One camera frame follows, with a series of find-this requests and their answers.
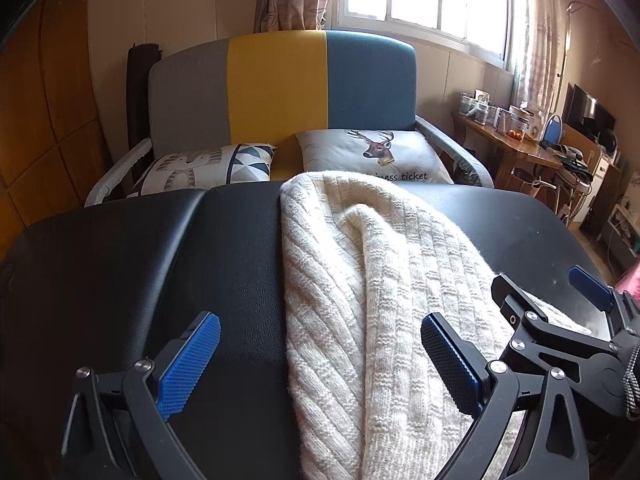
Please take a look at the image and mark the geometric print pillow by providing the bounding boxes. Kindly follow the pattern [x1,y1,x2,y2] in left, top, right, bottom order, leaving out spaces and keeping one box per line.
[132,143,277,196]

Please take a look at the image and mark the white knit sweater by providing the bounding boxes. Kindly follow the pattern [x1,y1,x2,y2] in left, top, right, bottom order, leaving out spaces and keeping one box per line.
[279,171,593,480]

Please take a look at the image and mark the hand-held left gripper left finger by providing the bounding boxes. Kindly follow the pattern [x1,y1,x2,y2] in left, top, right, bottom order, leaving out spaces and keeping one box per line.
[57,311,222,480]

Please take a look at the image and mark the grey deer print pillow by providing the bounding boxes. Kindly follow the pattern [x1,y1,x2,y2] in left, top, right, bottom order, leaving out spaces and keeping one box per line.
[295,129,455,186]

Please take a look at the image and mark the pink cloth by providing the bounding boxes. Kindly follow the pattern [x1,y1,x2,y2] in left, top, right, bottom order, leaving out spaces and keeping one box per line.
[615,265,640,298]

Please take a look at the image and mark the white cabinet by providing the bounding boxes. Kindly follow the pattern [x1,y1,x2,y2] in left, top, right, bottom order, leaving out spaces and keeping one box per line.
[597,192,640,273]

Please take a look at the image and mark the white box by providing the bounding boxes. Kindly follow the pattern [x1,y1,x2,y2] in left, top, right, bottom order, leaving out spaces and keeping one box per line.
[509,104,545,139]

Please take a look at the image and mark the wooden desk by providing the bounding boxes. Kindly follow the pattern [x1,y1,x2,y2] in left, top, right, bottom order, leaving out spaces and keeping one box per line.
[450,110,563,191]

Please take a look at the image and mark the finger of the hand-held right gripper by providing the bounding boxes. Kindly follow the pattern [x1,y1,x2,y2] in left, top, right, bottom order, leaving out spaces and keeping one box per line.
[568,265,640,333]
[491,274,626,368]

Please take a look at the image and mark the black television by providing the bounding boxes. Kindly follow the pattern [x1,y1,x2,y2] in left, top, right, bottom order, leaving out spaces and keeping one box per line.
[562,84,617,136]

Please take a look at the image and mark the glass jars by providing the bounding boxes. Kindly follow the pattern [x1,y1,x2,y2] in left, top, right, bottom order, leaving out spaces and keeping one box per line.
[459,89,497,127]

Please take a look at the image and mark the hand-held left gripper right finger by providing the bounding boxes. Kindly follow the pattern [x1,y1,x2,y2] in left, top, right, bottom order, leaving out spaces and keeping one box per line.
[420,311,591,480]

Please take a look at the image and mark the grey yellow blue sofa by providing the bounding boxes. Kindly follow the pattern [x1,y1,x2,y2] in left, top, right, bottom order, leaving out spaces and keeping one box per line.
[85,30,496,208]

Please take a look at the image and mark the blue chair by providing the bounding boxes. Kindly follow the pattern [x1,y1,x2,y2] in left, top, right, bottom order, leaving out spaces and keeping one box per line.
[542,112,563,146]

